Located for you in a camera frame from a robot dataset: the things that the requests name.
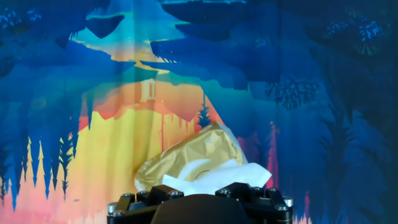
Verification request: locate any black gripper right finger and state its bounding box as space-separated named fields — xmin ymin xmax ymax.
xmin=215 ymin=182 xmax=294 ymax=224

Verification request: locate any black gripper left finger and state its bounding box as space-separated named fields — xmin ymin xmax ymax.
xmin=107 ymin=184 xmax=185 ymax=224

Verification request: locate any white paper napkin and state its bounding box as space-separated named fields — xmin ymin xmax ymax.
xmin=161 ymin=158 xmax=273 ymax=197

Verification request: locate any gold tissue pack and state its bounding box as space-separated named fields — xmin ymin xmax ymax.
xmin=134 ymin=121 xmax=249 ymax=192

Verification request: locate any forest sunset print tablecloth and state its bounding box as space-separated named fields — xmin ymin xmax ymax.
xmin=0 ymin=0 xmax=398 ymax=224

